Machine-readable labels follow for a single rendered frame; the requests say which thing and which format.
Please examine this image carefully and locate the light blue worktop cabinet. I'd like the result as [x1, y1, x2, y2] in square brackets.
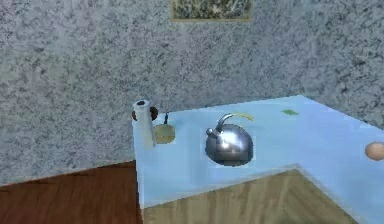
[131, 94, 384, 224]

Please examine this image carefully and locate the brown egg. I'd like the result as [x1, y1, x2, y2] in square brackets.
[364, 141, 384, 162]

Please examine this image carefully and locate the framed wall picture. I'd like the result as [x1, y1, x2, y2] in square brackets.
[170, 0, 253, 23]

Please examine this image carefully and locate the white paper towel roll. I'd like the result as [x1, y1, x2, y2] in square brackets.
[131, 99, 159, 150]

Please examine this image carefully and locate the yellow curved peel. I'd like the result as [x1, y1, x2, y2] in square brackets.
[232, 112, 255, 122]

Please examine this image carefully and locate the silver metal kettle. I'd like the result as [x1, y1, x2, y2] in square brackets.
[204, 113, 255, 168]

